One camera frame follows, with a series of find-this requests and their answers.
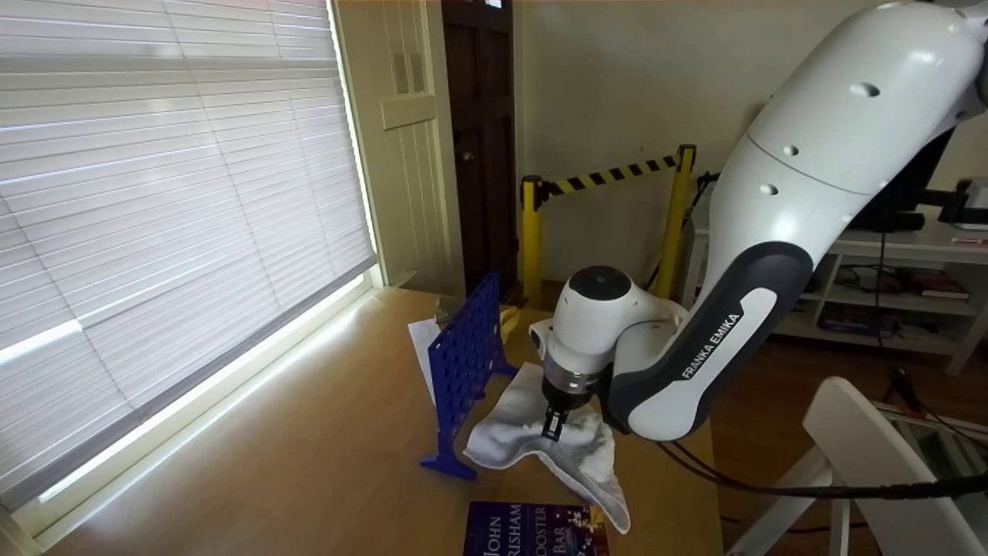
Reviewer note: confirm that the white paper sheet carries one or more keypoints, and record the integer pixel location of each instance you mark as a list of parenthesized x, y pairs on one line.
[(422, 337)]

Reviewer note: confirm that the white window blinds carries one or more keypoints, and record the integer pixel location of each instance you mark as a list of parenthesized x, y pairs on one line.
[(178, 181)]

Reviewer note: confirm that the blue connect four grid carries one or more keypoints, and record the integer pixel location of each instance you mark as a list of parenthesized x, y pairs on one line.
[(460, 360)]

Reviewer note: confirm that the white towel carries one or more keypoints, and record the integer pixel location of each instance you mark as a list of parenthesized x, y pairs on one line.
[(581, 461)]

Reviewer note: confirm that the purple book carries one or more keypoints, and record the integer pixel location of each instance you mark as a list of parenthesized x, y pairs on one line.
[(531, 530)]

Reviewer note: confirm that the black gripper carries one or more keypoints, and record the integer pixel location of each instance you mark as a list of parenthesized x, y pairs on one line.
[(564, 394)]

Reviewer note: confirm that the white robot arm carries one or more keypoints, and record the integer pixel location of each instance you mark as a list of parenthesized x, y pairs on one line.
[(828, 139)]

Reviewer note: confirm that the white plastic chair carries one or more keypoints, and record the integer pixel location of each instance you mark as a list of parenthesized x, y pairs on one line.
[(853, 450)]

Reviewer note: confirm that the white shelf unit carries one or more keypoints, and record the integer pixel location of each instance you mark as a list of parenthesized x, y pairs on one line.
[(912, 291)]

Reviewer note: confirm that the dark wooden door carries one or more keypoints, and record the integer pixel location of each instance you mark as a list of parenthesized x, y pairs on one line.
[(481, 85)]

